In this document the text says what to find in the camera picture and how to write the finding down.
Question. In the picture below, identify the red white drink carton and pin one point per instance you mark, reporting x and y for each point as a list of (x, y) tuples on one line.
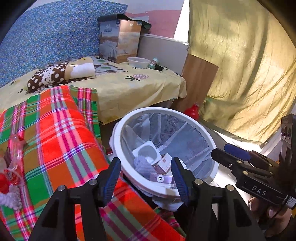
[(164, 162)]

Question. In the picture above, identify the yellow printed bedsheet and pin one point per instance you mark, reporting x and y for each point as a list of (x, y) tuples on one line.
[(138, 92)]

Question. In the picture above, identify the dark green mat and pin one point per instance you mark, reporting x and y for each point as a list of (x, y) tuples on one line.
[(108, 18)]

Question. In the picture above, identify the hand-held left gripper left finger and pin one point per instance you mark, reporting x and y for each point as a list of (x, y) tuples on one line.
[(111, 183)]

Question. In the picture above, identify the pale crinkled wrapper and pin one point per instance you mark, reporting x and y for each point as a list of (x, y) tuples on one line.
[(142, 166)]

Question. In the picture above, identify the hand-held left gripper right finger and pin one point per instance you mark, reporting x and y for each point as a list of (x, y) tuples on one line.
[(179, 183)]

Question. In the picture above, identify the small green bottle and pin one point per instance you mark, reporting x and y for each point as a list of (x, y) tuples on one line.
[(153, 63)]

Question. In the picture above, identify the yellow curtain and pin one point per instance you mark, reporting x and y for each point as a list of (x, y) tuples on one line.
[(242, 58)]

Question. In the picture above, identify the red green plaid cloth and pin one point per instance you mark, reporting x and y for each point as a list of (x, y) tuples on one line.
[(57, 139)]

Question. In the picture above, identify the white yogurt cup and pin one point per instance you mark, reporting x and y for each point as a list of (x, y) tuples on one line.
[(148, 150)]

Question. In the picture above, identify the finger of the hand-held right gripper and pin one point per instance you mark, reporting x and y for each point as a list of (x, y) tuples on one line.
[(238, 151), (226, 158)]

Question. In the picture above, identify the white trash bin with liner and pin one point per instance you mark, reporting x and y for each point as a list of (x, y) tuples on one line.
[(138, 180)]

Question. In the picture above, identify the brown polka dot pillow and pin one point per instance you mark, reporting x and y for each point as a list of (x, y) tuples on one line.
[(46, 76)]

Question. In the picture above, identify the clear plastic bowl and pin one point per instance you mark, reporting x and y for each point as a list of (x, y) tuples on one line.
[(138, 62)]

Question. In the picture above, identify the purple white small box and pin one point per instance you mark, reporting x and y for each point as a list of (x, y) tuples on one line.
[(159, 179)]

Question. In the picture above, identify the wooden board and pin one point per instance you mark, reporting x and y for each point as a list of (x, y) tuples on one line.
[(196, 78)]

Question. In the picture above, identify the clear red-label plastic bottle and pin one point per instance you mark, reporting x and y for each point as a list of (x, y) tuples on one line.
[(5, 178)]

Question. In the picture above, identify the person's right hand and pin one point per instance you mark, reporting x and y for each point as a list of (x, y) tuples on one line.
[(261, 206)]

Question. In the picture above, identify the white panel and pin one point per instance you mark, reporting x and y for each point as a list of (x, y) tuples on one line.
[(161, 48)]

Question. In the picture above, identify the quilt packaging box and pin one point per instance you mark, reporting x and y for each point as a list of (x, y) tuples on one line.
[(120, 41)]

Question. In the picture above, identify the black face mask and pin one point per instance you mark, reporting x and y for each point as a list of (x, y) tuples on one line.
[(159, 68)]

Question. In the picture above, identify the red detergent bottle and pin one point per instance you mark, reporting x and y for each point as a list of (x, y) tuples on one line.
[(192, 112)]

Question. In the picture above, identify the grey spotted cloth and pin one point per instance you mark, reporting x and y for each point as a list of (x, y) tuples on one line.
[(106, 66)]

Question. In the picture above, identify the yellow white folded blanket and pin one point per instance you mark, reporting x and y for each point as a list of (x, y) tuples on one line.
[(81, 68)]

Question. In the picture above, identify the blue patterned headboard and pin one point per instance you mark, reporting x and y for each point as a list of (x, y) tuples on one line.
[(46, 39)]

